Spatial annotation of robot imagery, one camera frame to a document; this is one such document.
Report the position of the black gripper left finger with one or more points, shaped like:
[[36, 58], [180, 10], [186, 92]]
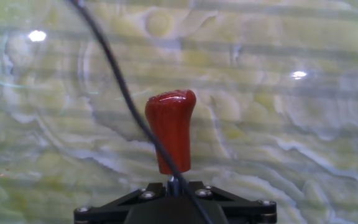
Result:
[[104, 214]]

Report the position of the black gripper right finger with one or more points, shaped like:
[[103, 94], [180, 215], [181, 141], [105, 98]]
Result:
[[250, 214]]

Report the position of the green marble pattern mat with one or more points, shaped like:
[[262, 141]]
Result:
[[275, 130]]

